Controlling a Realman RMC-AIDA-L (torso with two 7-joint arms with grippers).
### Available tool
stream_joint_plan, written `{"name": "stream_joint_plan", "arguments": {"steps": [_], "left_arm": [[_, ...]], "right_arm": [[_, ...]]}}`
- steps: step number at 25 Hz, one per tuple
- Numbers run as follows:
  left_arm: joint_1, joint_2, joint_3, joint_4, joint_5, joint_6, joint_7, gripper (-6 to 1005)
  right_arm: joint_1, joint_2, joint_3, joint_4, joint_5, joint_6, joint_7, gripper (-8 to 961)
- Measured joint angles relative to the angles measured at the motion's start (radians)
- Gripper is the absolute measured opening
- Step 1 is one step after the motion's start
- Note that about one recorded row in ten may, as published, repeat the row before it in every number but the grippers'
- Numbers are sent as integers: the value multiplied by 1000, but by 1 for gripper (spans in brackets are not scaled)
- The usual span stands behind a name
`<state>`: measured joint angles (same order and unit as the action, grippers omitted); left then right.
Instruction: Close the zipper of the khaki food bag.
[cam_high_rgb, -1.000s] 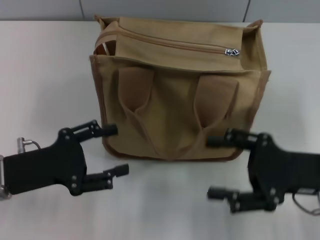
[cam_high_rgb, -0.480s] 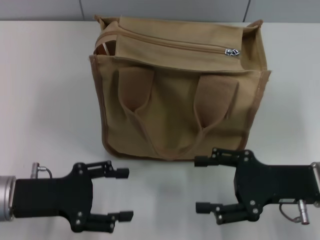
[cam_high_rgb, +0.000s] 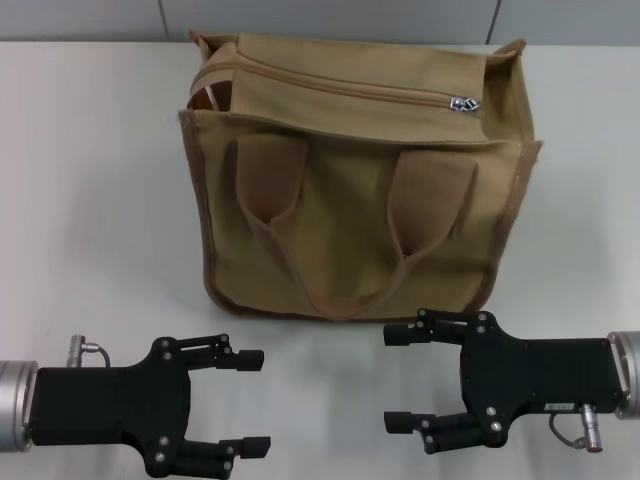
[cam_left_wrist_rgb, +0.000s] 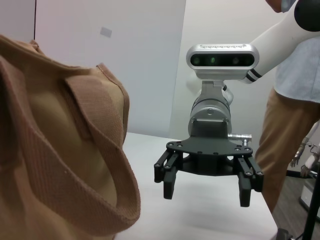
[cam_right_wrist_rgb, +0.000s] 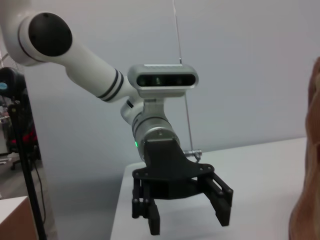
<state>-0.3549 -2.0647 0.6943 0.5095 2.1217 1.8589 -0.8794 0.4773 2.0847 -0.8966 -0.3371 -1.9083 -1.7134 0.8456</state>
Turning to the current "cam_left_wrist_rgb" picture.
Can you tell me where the white box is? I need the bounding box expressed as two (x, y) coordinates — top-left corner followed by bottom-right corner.
(299, 178), (316, 210)

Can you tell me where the khaki canvas food bag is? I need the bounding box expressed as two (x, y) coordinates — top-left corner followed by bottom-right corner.
(0, 33), (141, 240)

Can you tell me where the person in blue shirt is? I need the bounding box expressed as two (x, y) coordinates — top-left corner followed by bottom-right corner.
(254, 0), (320, 215)

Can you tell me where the skeletal robotic hand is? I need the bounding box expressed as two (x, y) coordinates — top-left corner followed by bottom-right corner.
(290, 142), (310, 168)
(301, 147), (320, 178)

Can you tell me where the black tripod stand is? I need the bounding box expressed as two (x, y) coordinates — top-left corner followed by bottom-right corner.
(286, 169), (320, 240)

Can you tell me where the black equipment base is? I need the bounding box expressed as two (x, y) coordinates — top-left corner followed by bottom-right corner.
(276, 227), (295, 240)

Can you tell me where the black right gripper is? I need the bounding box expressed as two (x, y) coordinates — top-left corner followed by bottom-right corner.
(153, 136), (265, 208)

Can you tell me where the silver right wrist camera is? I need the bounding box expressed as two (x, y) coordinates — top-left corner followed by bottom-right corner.
(185, 43), (261, 81)

